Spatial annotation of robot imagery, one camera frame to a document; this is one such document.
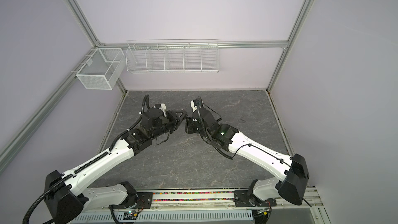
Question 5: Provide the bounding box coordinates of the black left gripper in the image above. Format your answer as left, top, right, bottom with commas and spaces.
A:
151, 110, 187, 140

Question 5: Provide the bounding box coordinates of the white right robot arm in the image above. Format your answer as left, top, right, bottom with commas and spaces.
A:
186, 97, 309, 206

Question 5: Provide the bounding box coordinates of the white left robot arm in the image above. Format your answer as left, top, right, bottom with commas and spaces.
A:
22, 95, 187, 224

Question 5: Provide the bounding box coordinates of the white mesh box basket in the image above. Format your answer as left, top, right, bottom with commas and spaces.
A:
77, 48, 126, 90

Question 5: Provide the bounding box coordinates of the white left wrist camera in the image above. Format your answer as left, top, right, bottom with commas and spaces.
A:
154, 103, 166, 114

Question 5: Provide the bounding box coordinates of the white wire wall basket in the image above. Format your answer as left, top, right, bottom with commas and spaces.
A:
125, 39, 220, 73

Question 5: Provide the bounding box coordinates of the aluminium front mounting rail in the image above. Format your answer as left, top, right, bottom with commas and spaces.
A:
62, 186, 324, 212

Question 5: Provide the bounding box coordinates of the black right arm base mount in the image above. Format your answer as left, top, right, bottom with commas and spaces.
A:
233, 190, 277, 207

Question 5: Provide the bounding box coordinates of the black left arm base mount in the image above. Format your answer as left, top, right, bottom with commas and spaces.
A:
123, 191, 153, 209

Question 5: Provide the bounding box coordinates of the white ventilated cable duct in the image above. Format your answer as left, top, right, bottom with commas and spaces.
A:
71, 209, 254, 224

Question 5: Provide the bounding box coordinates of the aluminium frame corner post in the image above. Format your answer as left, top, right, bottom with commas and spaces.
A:
63, 0, 102, 47

